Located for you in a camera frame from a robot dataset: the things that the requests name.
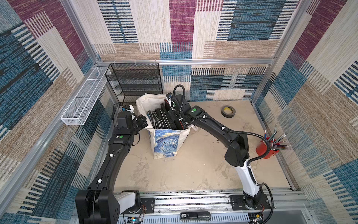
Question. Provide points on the red pencil cup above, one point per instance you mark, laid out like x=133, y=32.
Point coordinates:
x=261, y=149

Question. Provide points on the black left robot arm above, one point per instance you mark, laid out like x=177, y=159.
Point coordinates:
x=98, y=204

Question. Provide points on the black wire mesh shelf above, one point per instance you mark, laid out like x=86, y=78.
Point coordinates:
x=130, y=81

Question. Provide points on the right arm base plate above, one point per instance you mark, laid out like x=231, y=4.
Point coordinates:
x=246, y=202

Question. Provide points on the white canvas starry night bag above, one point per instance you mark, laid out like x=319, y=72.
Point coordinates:
x=164, y=142

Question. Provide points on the aluminium front rail frame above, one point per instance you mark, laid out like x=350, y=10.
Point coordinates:
x=287, y=207

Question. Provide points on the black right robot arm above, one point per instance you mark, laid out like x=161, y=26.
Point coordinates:
x=236, y=142

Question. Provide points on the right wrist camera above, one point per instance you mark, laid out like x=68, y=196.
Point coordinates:
x=168, y=99

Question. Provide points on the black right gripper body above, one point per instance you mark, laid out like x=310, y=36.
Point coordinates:
x=175, y=111

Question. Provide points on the white wire mesh basket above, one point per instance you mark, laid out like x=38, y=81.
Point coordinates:
x=82, y=104

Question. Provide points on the black handheld scanner device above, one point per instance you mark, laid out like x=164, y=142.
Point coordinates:
x=195, y=216

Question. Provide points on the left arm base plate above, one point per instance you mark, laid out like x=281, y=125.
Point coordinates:
x=144, y=205

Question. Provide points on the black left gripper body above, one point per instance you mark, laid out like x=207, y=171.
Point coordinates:
x=139, y=124

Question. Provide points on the black tape roll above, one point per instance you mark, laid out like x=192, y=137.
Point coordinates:
x=228, y=111

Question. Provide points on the black red paddle case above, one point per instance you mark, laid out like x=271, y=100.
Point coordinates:
x=173, y=119

